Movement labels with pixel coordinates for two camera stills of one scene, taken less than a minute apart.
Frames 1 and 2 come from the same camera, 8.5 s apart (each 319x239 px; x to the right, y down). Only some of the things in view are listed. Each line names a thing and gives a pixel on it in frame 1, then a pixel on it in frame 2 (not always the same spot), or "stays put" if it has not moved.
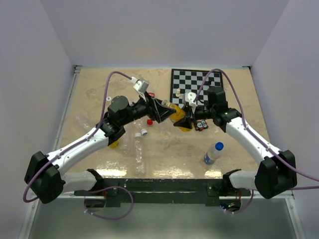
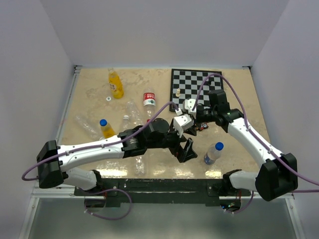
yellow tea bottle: x=179 y=114 -> x=115 y=83
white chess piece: x=178 y=93 stays put
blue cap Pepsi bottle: x=214 y=153 stays put
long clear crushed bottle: x=140 y=167 stays put
